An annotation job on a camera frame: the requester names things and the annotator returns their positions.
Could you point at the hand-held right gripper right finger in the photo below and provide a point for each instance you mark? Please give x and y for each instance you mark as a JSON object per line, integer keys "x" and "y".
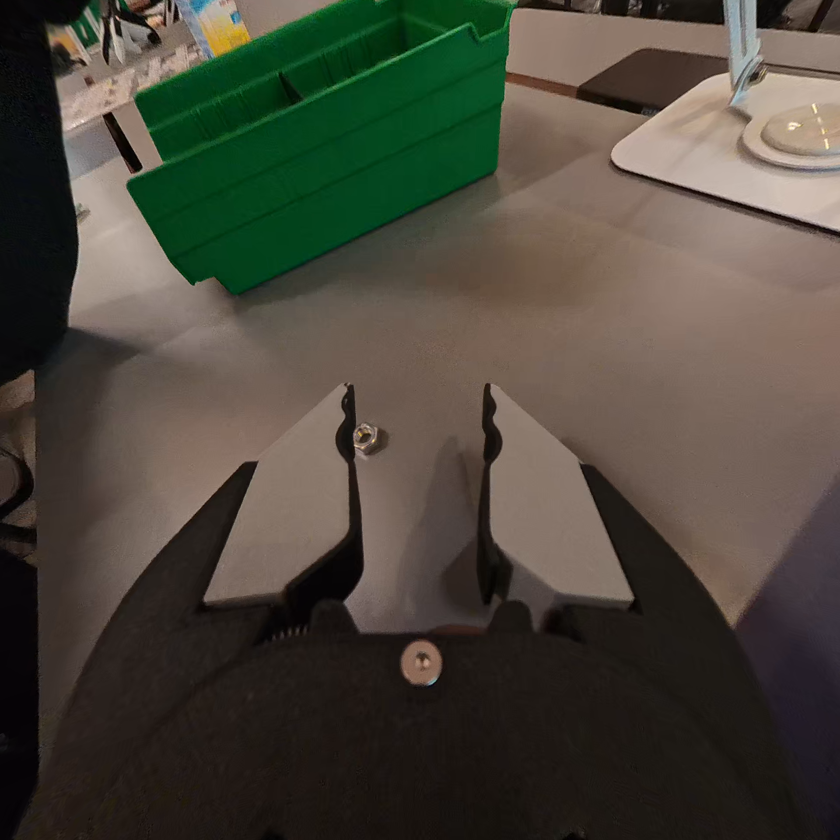
{"x": 558, "y": 525}

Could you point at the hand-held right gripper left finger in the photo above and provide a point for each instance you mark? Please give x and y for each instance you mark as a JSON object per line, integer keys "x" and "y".
{"x": 289, "y": 518}

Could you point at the steel hex nut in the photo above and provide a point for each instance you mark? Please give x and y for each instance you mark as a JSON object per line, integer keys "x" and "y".
{"x": 369, "y": 439}

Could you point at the green plastic bin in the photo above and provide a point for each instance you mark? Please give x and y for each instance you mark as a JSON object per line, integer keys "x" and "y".
{"x": 328, "y": 177}

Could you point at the person's left forearm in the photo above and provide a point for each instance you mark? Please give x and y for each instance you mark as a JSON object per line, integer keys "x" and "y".
{"x": 33, "y": 197}

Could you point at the printed paper strip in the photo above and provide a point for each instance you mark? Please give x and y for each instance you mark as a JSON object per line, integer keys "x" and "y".
{"x": 118, "y": 85}

